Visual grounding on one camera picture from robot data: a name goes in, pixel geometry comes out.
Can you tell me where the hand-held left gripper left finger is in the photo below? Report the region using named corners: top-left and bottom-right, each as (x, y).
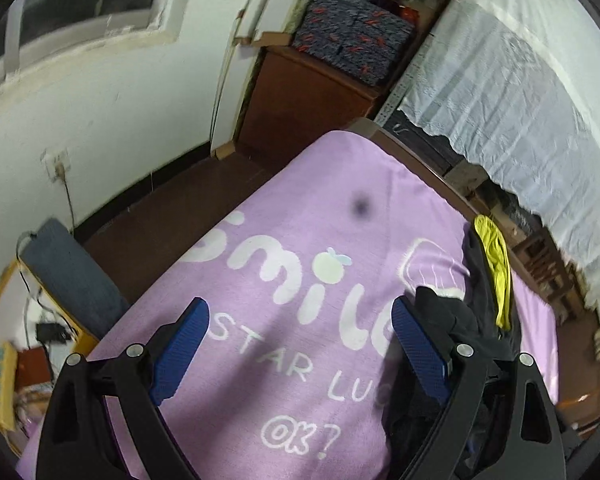
top-left (36, 296), bottom-right (211, 480)

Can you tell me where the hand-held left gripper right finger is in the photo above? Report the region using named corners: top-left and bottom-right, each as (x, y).
top-left (391, 294), bottom-right (567, 480)

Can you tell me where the black hooded jacket yellow zipper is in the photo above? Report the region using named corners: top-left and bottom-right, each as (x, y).
top-left (385, 214), bottom-right (581, 480)

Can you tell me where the black power adapter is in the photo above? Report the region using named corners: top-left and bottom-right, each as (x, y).
top-left (35, 322), bottom-right (72, 344)

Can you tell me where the blue grey cushion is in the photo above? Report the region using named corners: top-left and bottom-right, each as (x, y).
top-left (19, 217), bottom-right (132, 342)

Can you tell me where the dark wooden chair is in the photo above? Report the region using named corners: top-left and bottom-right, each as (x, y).
top-left (511, 227), bottom-right (589, 322)

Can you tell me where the purple printed blanket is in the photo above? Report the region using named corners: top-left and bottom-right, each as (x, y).
top-left (17, 130), bottom-right (561, 480)

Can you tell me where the yellow framed white board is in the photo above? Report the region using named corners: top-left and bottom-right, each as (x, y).
top-left (0, 257), bottom-right (102, 457)

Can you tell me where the dark wooden table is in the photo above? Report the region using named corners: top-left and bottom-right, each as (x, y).
top-left (347, 117), bottom-right (487, 222)

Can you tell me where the brown wooden cabinet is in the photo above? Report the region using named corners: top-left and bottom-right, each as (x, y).
top-left (232, 46), bottom-right (387, 172)

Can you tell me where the white lace cloth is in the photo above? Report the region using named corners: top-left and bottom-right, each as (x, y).
top-left (397, 0), bottom-right (600, 332)

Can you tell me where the white leaning board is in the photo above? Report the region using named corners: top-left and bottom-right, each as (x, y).
top-left (209, 0), bottom-right (302, 160)

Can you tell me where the sliding glass window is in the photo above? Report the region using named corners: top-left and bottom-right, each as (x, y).
top-left (0, 0), bottom-right (204, 82)

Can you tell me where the dark power cable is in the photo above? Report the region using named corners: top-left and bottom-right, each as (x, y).
top-left (56, 170), bottom-right (77, 235)

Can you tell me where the white wall outlet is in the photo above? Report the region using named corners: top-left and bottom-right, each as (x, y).
top-left (41, 148), bottom-right (74, 184)

